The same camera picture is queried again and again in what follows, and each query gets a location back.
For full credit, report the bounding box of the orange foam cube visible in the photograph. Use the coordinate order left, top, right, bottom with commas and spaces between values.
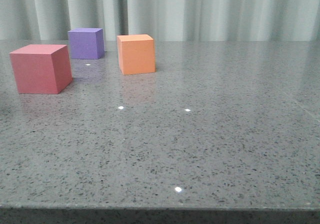
117, 34, 156, 75

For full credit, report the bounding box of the purple foam cube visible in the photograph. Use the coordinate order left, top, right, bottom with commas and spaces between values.
68, 28, 105, 59

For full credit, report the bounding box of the red foam cube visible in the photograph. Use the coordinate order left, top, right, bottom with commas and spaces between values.
9, 44, 73, 94

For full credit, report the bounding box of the pale green curtain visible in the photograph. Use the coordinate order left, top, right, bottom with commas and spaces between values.
0, 0, 320, 41

